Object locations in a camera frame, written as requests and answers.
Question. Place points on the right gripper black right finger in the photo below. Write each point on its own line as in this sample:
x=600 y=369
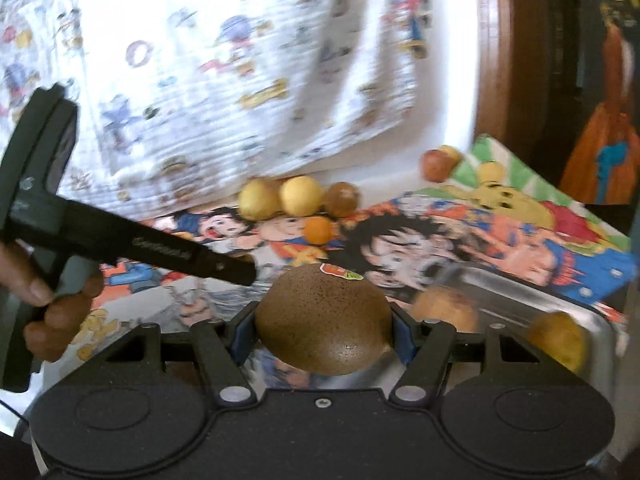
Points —
x=494 y=403

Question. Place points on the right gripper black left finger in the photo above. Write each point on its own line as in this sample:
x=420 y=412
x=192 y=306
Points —
x=143 y=402

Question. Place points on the yellow-brown pear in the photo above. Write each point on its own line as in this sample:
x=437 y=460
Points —
x=557 y=334

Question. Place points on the striped pepino melon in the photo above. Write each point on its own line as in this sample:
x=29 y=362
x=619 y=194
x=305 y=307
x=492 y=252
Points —
x=446 y=304

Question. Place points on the large brown kiwi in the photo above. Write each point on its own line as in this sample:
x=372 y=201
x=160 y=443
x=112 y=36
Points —
x=324 y=319

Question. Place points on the yellow-green pear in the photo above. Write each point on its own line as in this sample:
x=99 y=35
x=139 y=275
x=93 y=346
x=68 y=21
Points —
x=259 y=200

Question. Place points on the yellow round citrus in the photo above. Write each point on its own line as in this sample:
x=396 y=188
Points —
x=301 y=196

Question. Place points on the small orange tangerine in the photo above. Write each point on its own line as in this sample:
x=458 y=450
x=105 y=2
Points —
x=318 y=230

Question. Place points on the round brown fruit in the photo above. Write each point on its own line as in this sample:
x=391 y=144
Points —
x=341 y=199

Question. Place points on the person's left hand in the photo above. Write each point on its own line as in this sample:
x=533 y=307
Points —
x=49 y=338

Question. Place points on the boys cartoon poster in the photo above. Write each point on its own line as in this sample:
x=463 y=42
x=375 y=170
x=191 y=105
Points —
x=279 y=241

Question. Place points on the grey metal tray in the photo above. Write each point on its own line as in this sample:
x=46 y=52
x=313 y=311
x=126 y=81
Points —
x=515 y=304

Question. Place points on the white cartoon print cloth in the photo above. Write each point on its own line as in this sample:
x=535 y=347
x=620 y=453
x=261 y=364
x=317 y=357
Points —
x=181 y=101

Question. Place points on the Luffy anime poster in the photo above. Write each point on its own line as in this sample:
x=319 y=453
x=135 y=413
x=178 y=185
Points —
x=401 y=245

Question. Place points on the Winnie the Pooh poster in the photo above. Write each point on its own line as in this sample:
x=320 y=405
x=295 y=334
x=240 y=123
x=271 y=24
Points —
x=492 y=178

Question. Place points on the painted woman door panel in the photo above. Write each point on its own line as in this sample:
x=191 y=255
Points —
x=603 y=168

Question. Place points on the red apple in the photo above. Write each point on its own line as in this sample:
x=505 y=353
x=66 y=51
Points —
x=437 y=165

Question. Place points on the yellow fruit behind apple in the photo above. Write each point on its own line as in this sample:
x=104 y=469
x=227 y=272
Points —
x=451 y=152

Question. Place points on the brown wooden door frame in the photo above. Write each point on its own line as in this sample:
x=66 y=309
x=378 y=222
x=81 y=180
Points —
x=513 y=88

